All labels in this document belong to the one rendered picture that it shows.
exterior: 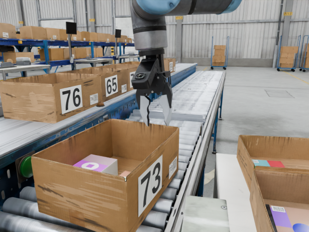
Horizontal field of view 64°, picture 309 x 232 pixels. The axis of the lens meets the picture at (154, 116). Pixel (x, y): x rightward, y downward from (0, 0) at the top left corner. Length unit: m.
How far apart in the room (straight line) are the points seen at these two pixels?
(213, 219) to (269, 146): 0.49
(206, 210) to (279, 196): 0.23
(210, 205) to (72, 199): 0.38
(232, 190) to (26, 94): 0.91
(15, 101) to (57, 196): 0.63
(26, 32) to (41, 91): 6.78
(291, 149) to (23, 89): 1.14
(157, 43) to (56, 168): 0.40
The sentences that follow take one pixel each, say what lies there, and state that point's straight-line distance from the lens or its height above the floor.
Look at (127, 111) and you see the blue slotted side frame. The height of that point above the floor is 0.77.
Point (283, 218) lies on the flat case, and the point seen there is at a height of 0.77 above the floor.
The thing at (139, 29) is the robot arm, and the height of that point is 1.24.
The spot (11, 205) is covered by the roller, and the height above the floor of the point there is 0.74.
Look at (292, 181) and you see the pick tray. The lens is 0.84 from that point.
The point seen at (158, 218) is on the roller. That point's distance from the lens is 0.73.
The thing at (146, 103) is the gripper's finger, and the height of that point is 1.04.
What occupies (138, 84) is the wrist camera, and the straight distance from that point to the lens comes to 0.61.
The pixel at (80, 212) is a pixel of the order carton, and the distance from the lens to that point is 0.70.
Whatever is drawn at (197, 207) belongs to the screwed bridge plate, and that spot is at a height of 0.75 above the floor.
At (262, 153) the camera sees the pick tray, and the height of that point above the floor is 0.77.
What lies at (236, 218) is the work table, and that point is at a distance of 0.76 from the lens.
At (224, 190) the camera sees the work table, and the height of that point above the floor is 0.75.
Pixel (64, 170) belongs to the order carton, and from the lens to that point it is 0.66.
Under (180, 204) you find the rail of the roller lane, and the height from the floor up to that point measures 0.73.
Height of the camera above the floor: 1.20
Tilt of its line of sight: 16 degrees down
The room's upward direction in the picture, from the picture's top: straight up
